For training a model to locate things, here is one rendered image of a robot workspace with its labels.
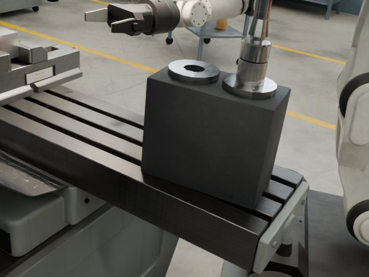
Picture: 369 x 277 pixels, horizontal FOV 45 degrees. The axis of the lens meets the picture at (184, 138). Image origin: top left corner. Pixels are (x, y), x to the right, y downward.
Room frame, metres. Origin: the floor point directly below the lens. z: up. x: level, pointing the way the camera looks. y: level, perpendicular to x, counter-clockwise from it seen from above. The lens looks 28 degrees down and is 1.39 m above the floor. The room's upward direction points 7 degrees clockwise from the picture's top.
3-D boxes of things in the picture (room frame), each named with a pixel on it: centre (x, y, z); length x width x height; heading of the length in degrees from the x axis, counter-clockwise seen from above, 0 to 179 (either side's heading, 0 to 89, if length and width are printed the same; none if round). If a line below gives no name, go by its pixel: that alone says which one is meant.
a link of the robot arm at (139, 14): (1.09, 0.14, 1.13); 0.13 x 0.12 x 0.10; 47
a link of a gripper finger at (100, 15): (1.07, 0.24, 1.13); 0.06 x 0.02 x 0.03; 137
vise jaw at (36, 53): (1.06, 0.43, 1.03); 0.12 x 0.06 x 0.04; 63
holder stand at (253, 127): (0.72, -0.05, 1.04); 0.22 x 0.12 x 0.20; 69
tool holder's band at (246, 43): (0.70, -0.10, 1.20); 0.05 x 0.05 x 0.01
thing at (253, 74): (0.70, -0.10, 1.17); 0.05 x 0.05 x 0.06
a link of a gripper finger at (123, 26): (0.99, 0.16, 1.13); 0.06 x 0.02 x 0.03; 137
